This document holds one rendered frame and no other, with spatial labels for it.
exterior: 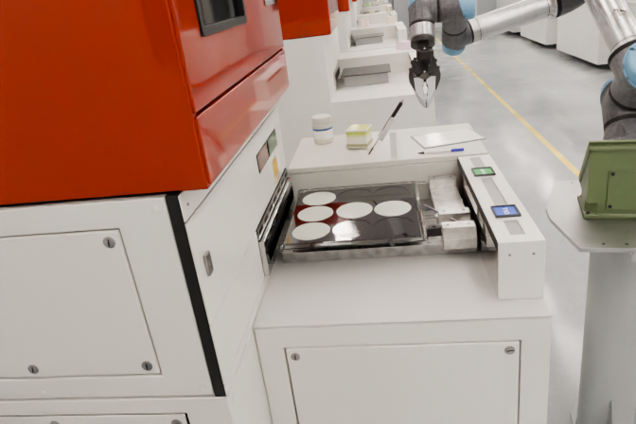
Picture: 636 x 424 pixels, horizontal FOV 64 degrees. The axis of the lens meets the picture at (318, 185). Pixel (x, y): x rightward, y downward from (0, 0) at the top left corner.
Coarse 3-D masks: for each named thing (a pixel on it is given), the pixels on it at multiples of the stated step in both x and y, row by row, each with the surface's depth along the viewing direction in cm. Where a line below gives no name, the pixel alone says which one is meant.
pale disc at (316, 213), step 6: (306, 210) 147; (312, 210) 146; (318, 210) 146; (324, 210) 145; (330, 210) 145; (300, 216) 144; (306, 216) 143; (312, 216) 143; (318, 216) 142; (324, 216) 142
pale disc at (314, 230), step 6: (312, 222) 139; (318, 222) 138; (300, 228) 136; (306, 228) 136; (312, 228) 135; (318, 228) 135; (324, 228) 135; (294, 234) 134; (300, 234) 133; (306, 234) 133; (312, 234) 132; (318, 234) 132; (324, 234) 132
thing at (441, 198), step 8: (432, 192) 153; (440, 192) 152; (448, 192) 151; (456, 192) 150; (432, 200) 151; (440, 200) 147; (448, 200) 146; (456, 200) 145; (440, 208) 142; (440, 224) 133; (448, 240) 125; (456, 240) 125; (464, 240) 125; (472, 240) 124; (448, 248) 126; (456, 248) 126; (464, 248) 125
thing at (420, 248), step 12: (288, 252) 135; (300, 252) 134; (312, 252) 134; (324, 252) 134; (336, 252) 133; (348, 252) 133; (360, 252) 133; (372, 252) 132; (384, 252) 132; (396, 252) 132; (408, 252) 131; (420, 252) 131; (432, 252) 130; (444, 252) 130; (456, 252) 130; (468, 252) 129
